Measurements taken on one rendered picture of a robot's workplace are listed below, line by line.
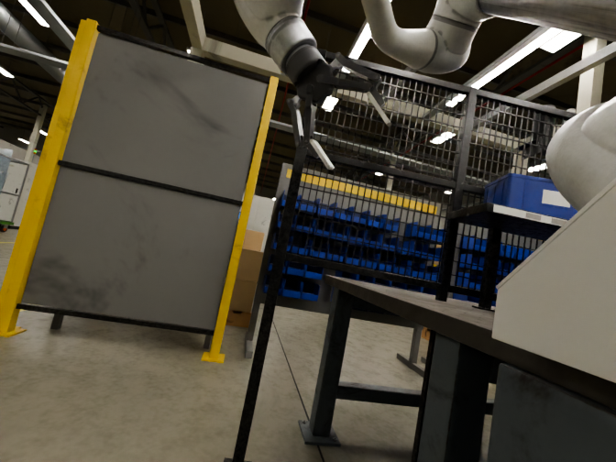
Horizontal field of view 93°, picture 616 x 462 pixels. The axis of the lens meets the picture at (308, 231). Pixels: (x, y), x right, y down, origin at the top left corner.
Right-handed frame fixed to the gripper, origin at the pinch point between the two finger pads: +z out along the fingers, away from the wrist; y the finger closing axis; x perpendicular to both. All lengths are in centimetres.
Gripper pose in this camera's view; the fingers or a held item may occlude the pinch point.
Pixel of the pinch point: (356, 143)
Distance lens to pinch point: 60.4
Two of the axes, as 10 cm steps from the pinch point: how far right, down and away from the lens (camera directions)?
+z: 5.4, 8.4, -0.7
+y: -7.6, 5.2, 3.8
